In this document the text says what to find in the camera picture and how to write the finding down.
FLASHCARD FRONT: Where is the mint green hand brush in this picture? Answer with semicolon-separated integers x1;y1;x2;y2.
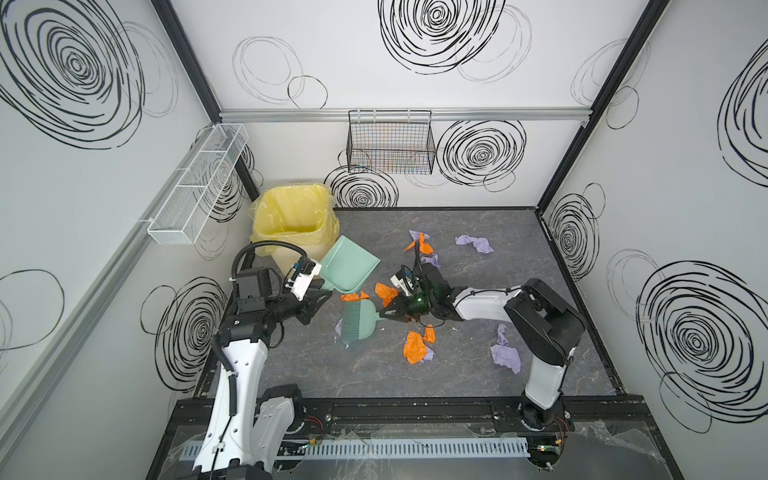
340;299;380;345

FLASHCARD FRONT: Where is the mint green dustpan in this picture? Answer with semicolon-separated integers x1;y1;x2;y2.
319;235;380;294

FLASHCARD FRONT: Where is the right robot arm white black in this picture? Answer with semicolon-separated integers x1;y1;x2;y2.
380;240;586;431

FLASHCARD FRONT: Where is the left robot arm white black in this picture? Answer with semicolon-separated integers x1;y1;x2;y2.
189;240;332;479

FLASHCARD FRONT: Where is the orange paper scrap by dustpan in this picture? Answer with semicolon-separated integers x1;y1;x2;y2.
375;283;399;307

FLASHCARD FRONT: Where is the orange paper scrap near bin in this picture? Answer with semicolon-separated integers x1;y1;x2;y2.
340;291;370;302

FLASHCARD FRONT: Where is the small orange scrap front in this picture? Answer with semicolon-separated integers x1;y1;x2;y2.
424;324;436;343

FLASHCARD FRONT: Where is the purple paper scrap back left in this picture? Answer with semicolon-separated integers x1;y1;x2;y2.
421;254;441;269

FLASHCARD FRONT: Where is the large orange paper scrap front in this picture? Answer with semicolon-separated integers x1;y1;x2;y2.
403;331;427;365

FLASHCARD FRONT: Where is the cream trash bin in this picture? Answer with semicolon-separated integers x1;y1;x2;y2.
270;230;338;274

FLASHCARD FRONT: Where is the purple paper scrap back right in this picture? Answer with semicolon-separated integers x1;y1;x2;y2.
455;235;494;254

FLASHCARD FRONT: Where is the yellow plastic bin liner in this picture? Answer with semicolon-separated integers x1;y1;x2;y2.
248;184;340;260

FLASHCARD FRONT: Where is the large purple paper scrap front right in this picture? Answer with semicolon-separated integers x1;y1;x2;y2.
489;324;522;374

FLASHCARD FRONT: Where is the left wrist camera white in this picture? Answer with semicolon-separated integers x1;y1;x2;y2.
288;257;322;301

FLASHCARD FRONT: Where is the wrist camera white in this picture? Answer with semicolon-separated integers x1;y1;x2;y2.
390;273;411;292
288;257;322;301

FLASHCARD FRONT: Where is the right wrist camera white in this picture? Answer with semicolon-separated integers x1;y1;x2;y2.
390;273;411;292

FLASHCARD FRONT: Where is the black wire wall basket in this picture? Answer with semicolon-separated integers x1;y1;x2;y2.
345;109;437;175

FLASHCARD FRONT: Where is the white slotted cable duct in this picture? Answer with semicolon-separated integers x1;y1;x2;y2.
178;437;532;463

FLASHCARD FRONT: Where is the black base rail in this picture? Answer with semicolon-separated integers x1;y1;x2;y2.
173;397;652;434

